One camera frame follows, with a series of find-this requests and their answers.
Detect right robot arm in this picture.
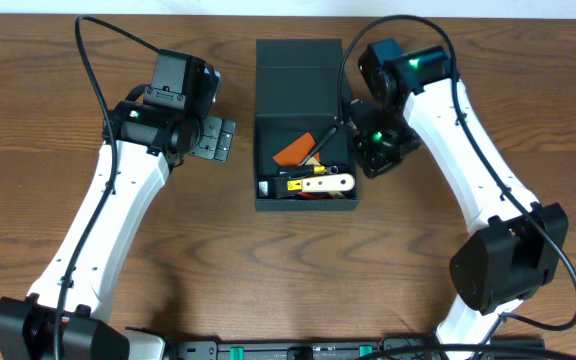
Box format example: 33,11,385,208
349,39,568,344

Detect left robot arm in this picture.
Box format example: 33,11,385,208
0,100,236,359

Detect small steel hammer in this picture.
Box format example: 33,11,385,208
299,126,338,166

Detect orange scraper wooden handle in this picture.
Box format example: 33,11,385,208
273,133,316,167

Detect black yellow screwdriver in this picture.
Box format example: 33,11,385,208
278,165,327,178

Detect red handled pliers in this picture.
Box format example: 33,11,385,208
296,192,329,200

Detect metal putty knife wooden handle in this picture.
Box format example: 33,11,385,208
257,173,356,198

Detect dark green box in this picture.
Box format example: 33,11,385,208
253,39,359,212

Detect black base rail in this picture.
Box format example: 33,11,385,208
122,327,547,360

